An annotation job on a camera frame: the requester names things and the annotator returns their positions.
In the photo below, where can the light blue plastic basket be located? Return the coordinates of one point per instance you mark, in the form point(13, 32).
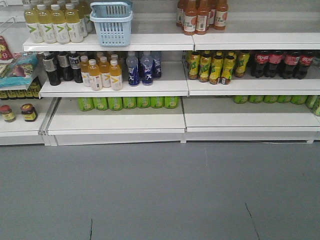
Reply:
point(112, 21)

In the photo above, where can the blue sports drink bottle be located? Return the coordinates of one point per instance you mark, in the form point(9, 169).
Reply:
point(156, 67)
point(133, 69)
point(147, 66)

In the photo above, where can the orange juice bottle white label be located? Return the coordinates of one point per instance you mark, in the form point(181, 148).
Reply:
point(84, 68)
point(116, 75)
point(95, 78)
point(104, 68)

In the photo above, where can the yellow lemon tea bottle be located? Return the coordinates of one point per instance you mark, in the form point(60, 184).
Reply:
point(227, 70)
point(204, 66)
point(241, 63)
point(193, 67)
point(216, 67)

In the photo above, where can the row of green bottles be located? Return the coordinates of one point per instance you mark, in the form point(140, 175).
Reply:
point(119, 103)
point(290, 103)

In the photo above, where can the white metal shelving unit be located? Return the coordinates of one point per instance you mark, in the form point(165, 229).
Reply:
point(205, 112)

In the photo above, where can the orange C100 juice bottle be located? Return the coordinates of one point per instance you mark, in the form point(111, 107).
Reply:
point(190, 18)
point(202, 17)
point(221, 15)

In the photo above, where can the dark tea bottle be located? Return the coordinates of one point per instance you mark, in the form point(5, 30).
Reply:
point(50, 66)
point(65, 67)
point(74, 59)

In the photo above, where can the black cola bottle red label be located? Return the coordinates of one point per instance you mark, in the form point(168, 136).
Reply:
point(304, 63)
point(260, 60)
point(290, 61)
point(274, 60)

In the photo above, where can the pale yellow juice bottle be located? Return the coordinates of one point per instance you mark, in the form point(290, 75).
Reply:
point(73, 23)
point(46, 24)
point(59, 24)
point(32, 23)

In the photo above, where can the brown sauce jar red lid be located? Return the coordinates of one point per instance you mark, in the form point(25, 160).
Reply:
point(29, 113)

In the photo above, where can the teal snack bag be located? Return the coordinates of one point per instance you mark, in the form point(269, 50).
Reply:
point(21, 71)

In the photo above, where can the row of green bottles right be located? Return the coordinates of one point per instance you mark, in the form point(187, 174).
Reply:
point(290, 103)

